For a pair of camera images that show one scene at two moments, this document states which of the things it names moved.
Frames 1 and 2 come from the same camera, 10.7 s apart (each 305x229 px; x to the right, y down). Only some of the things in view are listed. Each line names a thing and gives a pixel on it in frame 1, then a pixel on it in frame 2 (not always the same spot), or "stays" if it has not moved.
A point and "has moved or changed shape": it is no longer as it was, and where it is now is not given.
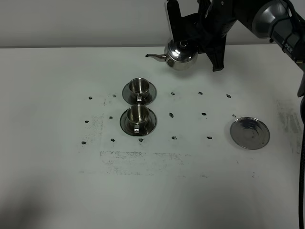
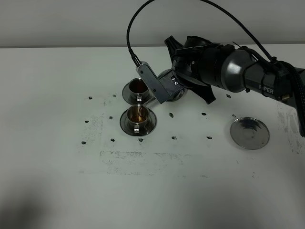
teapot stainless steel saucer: x=250 y=132 stays
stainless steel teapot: x=179 y=55 has moved or changed shape
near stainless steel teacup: x=137 y=114 stays
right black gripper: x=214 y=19 -> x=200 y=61
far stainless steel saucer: x=150 y=96 stays
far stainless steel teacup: x=139 y=88 stays
